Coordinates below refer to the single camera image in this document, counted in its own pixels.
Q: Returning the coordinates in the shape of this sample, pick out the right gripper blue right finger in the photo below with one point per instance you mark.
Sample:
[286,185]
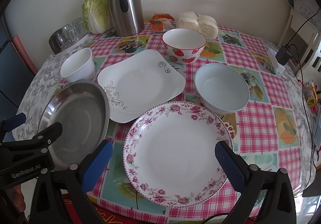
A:
[233,165]

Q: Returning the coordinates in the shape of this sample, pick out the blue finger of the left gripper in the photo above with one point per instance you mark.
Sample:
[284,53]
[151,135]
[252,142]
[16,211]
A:
[14,122]

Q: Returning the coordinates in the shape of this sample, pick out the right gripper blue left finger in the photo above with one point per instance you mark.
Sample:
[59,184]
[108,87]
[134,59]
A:
[93,165]

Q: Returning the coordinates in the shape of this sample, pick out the stainless steel basin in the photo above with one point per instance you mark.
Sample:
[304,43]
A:
[82,108]

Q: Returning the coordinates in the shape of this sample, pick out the floral pink rimmed plate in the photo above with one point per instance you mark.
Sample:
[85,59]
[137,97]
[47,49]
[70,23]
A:
[169,154]

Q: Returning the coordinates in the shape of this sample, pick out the white square bowl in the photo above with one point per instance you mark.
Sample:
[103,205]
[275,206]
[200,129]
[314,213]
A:
[79,66]

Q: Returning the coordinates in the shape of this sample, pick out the pale blue round bowl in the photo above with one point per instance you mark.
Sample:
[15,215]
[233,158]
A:
[221,89]

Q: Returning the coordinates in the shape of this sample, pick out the strawberry pattern bowl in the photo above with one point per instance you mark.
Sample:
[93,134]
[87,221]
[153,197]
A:
[183,46]

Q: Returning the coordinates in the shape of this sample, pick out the grey floral tablecloth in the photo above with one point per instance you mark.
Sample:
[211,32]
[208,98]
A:
[41,90]

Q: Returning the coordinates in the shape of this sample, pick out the white square plate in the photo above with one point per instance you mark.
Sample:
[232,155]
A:
[139,83]

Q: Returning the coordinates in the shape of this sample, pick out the tray of glass cups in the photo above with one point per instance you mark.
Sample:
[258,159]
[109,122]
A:
[71,33]

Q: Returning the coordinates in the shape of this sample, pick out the checkered picture tablecloth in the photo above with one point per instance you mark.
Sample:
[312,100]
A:
[269,131]

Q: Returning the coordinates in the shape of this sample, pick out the colourful snack tube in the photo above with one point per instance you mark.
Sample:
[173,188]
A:
[310,95]

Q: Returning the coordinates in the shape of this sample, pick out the white power strip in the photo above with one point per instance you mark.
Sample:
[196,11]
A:
[272,56]

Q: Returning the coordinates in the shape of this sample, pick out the black power adapter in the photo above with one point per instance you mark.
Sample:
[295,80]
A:
[284,54]

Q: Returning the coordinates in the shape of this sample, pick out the napa cabbage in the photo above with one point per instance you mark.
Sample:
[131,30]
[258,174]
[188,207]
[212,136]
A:
[96,16]

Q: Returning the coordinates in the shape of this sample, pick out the bag of steamed buns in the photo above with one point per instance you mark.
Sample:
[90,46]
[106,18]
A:
[204,24]

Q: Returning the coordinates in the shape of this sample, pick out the white wooden shelf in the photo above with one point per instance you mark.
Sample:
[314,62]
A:
[304,35]

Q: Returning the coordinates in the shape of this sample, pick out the stainless steel thermos jug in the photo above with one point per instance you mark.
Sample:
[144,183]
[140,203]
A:
[127,16]

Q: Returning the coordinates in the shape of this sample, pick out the orange snack packet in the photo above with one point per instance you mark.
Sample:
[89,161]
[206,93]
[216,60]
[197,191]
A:
[162,22]

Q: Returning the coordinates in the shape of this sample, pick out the glass teapot black handle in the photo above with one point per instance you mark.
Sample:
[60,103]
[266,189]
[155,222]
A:
[56,41]

